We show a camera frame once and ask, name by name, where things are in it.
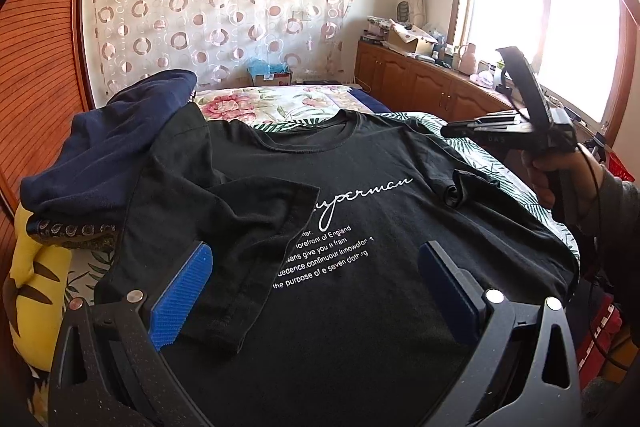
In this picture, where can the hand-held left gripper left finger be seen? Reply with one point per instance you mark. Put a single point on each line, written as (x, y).
(180, 297)

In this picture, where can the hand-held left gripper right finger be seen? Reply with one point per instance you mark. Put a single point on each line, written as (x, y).
(445, 292)

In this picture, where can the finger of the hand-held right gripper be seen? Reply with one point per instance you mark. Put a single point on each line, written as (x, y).
(495, 116)
(480, 130)

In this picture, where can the black printed t-shirt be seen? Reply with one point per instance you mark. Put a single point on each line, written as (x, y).
(350, 307)

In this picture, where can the person's right forearm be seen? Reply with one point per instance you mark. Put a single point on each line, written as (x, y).
(620, 237)

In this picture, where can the person's right hand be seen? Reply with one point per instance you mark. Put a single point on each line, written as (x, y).
(585, 187)

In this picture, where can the leaf print bedsheet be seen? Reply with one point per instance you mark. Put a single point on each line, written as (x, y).
(492, 167)

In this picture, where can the wooden cabinet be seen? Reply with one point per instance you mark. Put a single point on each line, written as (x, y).
(415, 82)

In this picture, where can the open cardboard box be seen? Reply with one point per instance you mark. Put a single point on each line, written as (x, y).
(412, 38)

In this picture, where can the small grey fan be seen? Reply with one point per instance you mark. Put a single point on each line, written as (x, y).
(402, 9)

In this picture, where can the patterned storage box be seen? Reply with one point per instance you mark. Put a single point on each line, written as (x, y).
(378, 29)

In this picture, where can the yellow patterned pillow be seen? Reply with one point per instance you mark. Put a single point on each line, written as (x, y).
(35, 307)

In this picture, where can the red printed bag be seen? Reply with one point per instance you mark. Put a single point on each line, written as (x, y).
(600, 327)

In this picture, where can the folded navy blue blanket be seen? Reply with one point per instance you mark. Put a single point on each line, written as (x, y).
(100, 147)

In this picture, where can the floral quilt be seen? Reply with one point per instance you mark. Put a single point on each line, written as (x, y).
(235, 104)

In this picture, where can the box with blue cloth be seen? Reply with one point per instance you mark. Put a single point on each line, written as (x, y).
(267, 72)

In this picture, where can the wooden louvered wardrobe door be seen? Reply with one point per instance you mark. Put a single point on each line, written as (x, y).
(35, 57)

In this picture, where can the circle pattern sheer curtain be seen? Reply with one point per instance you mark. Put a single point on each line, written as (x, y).
(225, 7)

